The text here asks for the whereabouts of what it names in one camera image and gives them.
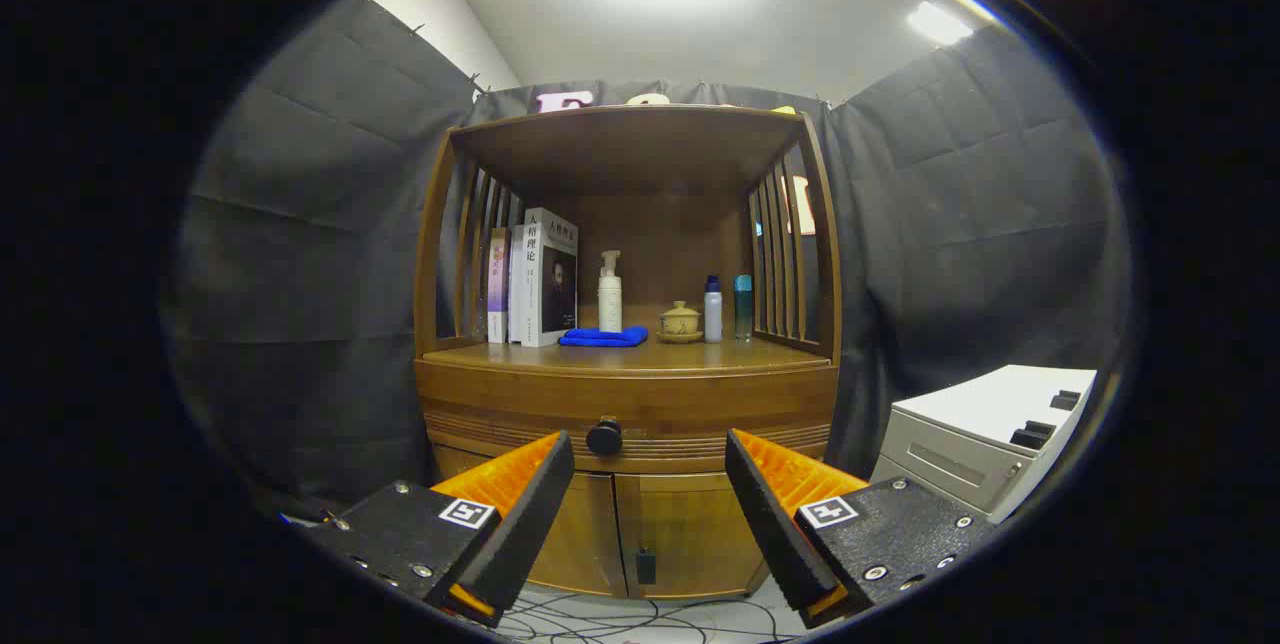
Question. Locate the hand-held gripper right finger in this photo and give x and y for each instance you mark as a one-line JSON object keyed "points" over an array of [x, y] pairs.
{"points": [[775, 524]]}

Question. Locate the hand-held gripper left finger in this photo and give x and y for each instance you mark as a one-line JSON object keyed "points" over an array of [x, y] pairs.
{"points": [[520, 524]]}

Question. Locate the wooden drawer with black knob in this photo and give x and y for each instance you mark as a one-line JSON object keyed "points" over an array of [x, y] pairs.
{"points": [[700, 404]]}

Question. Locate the wooden countertop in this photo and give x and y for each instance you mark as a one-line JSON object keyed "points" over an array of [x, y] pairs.
{"points": [[680, 356]]}

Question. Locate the white drawer unit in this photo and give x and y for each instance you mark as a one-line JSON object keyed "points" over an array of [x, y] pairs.
{"points": [[960, 404]]}

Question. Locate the wooden cabinet with slatted sides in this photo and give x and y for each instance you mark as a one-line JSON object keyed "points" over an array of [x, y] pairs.
{"points": [[640, 154]]}

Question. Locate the blue folded cloth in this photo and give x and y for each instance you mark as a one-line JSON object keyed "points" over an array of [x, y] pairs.
{"points": [[605, 336]]}

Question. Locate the teal clear bottle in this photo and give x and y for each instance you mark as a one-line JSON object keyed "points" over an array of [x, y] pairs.
{"points": [[742, 309]]}

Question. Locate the white bottle with blue cap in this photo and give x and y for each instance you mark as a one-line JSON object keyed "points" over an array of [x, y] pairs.
{"points": [[712, 314]]}

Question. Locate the lidded ceramic tea cup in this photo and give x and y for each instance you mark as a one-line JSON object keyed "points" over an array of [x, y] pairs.
{"points": [[680, 322]]}

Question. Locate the thin white book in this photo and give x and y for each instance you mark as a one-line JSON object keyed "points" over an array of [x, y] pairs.
{"points": [[516, 294]]}

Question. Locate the white book with portrait cover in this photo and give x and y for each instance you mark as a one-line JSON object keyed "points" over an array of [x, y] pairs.
{"points": [[555, 294]]}

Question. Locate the white pump bottle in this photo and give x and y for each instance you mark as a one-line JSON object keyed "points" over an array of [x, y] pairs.
{"points": [[610, 304]]}

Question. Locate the purple book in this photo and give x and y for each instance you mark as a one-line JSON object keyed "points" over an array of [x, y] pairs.
{"points": [[497, 284]]}

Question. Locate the rectangular ceiling light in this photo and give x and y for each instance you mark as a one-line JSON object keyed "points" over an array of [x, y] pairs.
{"points": [[938, 22]]}

